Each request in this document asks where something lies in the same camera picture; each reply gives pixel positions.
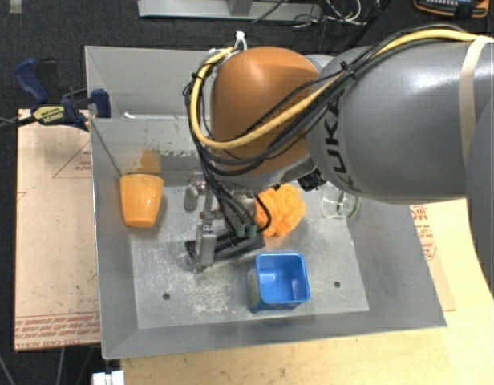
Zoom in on brown cardboard board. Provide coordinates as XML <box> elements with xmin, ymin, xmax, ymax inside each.
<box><xmin>14</xmin><ymin>107</ymin><xmax>458</xmax><ymax>353</ymax></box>

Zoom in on orange mesh sponge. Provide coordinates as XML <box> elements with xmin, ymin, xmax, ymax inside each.
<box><xmin>253</xmin><ymin>183</ymin><xmax>307</xmax><ymax>239</ymax></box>

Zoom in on clear glass beaker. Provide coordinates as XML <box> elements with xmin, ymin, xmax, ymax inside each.
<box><xmin>320</xmin><ymin>184</ymin><xmax>361</xmax><ymax>221</ymax></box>

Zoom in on blue square plastic container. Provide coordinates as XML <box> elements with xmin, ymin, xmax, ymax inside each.
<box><xmin>246</xmin><ymin>251</ymin><xmax>312</xmax><ymax>314</ymax></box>

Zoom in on orange plastic cup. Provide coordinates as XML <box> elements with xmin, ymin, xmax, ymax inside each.
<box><xmin>119</xmin><ymin>172</ymin><xmax>165</xmax><ymax>229</ymax></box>

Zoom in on grey metal bin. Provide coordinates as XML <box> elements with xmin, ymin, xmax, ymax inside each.
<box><xmin>84</xmin><ymin>45</ymin><xmax>448</xmax><ymax>361</ymax></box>

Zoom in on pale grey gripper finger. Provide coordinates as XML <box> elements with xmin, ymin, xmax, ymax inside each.
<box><xmin>183</xmin><ymin>176</ymin><xmax>206</xmax><ymax>213</ymax></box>
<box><xmin>194</xmin><ymin>210</ymin><xmax>217</xmax><ymax>274</ymax></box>

